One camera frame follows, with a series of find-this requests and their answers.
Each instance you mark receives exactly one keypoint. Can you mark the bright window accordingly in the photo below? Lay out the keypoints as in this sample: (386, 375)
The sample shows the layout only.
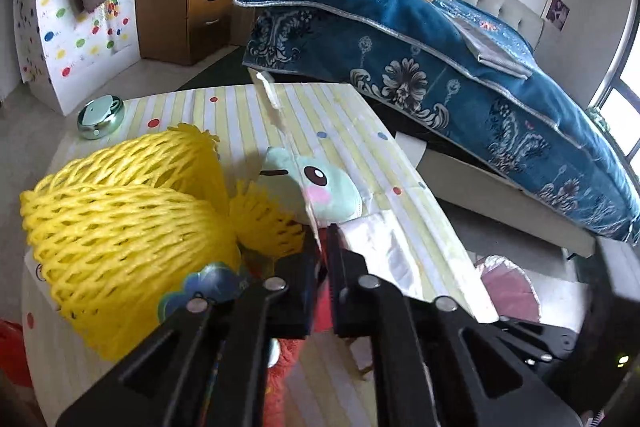
(622, 97)

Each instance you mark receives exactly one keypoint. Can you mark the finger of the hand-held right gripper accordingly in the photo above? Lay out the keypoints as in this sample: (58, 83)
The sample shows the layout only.
(535, 339)

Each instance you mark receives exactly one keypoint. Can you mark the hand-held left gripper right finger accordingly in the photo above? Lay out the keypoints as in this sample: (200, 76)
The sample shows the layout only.
(350, 287)

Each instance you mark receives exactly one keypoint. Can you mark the white tag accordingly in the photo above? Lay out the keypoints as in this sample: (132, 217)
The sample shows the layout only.
(411, 149)

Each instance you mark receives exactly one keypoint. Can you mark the folded grey cloth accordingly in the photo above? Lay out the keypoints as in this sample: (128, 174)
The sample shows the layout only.
(492, 47)

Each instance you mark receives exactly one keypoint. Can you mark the yellow foam fruit net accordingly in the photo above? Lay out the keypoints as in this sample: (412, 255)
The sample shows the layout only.
(265, 222)
(150, 157)
(125, 257)

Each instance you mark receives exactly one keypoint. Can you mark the dark green rug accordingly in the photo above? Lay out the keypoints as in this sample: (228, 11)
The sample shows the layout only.
(215, 69)

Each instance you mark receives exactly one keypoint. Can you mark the wooden drawer cabinet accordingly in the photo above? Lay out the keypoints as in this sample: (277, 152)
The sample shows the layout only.
(165, 7)

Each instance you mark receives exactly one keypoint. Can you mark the red plastic stool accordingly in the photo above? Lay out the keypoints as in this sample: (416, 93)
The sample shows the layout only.
(14, 352)

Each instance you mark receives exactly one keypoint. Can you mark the mint green plush toy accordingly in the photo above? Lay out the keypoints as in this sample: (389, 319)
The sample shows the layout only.
(320, 187)

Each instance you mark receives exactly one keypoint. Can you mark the table with striped cloth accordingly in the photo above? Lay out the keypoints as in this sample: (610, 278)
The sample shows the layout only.
(325, 117)

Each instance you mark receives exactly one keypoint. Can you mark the green round tin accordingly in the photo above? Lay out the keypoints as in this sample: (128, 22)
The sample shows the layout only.
(100, 117)

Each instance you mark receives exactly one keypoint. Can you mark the small wall photo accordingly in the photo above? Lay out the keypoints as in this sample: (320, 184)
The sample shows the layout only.
(556, 11)

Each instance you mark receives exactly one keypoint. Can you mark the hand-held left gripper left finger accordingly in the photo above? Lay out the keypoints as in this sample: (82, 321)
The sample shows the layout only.
(300, 279)

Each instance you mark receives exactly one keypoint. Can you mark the teal foil wrapper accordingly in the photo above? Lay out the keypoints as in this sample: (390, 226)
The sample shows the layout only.
(215, 282)

